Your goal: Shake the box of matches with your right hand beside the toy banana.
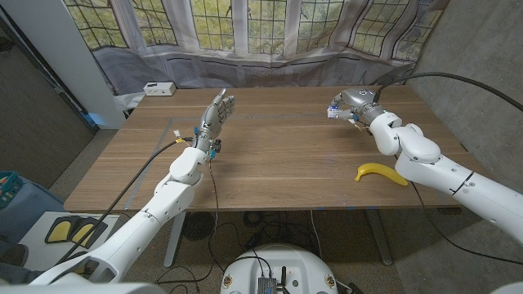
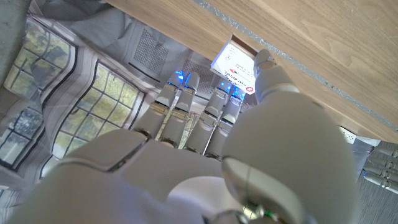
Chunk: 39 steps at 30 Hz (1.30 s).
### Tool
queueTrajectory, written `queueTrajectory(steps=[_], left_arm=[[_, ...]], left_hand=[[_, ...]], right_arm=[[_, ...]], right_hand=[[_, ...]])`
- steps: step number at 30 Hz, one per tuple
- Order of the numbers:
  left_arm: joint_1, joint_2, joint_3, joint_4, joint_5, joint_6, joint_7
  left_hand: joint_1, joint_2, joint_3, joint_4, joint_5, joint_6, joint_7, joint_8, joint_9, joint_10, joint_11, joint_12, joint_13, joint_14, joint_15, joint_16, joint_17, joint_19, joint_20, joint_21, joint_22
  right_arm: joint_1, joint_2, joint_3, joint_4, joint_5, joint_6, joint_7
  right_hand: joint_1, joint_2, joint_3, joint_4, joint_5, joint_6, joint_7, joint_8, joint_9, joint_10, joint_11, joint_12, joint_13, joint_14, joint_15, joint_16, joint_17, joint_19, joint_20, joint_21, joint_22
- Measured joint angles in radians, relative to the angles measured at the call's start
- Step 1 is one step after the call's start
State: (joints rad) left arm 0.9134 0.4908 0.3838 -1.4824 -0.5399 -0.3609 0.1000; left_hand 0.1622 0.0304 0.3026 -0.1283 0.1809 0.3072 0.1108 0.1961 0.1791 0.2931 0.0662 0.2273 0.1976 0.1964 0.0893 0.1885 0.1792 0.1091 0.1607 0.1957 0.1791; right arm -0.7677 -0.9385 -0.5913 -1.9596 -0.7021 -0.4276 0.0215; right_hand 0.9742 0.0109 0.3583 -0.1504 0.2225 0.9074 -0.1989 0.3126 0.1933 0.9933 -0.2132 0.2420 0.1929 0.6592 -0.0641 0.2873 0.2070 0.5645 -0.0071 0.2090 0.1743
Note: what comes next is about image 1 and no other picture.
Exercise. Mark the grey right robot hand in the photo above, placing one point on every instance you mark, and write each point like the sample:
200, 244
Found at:
361, 100

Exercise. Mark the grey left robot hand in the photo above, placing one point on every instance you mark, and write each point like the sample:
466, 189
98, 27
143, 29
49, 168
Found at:
214, 116

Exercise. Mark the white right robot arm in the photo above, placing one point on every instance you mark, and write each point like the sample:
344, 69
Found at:
421, 151

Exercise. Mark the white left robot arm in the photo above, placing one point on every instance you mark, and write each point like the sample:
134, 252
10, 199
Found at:
135, 228

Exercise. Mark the white power socket box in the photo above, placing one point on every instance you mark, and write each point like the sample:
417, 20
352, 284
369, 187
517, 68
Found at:
159, 88

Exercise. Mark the yellow toy banana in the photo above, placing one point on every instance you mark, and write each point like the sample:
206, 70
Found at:
380, 169

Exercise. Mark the printed window backdrop cloth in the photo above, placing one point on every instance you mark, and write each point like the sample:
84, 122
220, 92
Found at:
265, 32

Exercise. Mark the black round fan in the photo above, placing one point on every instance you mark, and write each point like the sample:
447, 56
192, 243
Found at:
198, 226

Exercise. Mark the white table leg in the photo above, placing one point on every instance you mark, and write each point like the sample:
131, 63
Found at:
380, 241
175, 241

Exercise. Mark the white round robot torso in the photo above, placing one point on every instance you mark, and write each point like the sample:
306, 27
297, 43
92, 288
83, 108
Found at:
282, 261

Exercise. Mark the yellow black foot pedal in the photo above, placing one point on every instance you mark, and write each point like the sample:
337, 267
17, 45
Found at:
59, 230
83, 233

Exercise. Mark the dark brown door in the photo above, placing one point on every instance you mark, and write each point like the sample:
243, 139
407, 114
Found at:
37, 122

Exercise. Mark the grey blue bin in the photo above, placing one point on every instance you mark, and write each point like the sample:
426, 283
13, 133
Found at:
32, 204

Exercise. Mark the teal plastic basket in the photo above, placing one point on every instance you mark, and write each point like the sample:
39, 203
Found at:
8, 185

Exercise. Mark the white pedal board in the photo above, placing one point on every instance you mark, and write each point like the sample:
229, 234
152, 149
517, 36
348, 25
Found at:
37, 253

